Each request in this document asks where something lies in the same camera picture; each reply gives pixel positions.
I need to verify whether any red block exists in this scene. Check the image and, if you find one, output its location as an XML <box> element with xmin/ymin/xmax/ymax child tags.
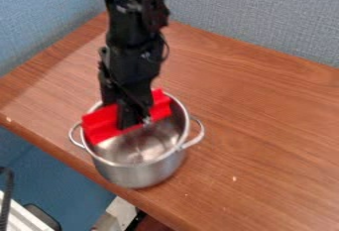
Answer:
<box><xmin>82</xmin><ymin>88</ymin><xmax>172</xmax><ymax>145</ymax></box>

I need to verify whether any white box under table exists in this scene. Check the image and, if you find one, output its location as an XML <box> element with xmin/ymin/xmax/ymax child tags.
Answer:
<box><xmin>89</xmin><ymin>196</ymin><xmax>136</xmax><ymax>231</ymax></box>

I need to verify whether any stainless steel metal pot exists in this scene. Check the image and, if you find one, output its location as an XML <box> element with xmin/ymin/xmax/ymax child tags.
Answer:
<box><xmin>68</xmin><ymin>93</ymin><xmax>205</xmax><ymax>188</ymax></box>

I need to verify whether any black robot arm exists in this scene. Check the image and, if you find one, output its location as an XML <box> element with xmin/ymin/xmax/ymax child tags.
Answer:
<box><xmin>97</xmin><ymin>0</ymin><xmax>169</xmax><ymax>130</ymax></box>

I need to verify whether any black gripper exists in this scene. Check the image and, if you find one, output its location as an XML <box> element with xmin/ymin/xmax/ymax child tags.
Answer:
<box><xmin>97</xmin><ymin>41</ymin><xmax>164</xmax><ymax>130</ymax></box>

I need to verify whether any black cable loop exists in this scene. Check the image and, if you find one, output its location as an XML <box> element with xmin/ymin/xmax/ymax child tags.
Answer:
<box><xmin>0</xmin><ymin>166</ymin><xmax>15</xmax><ymax>231</ymax></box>

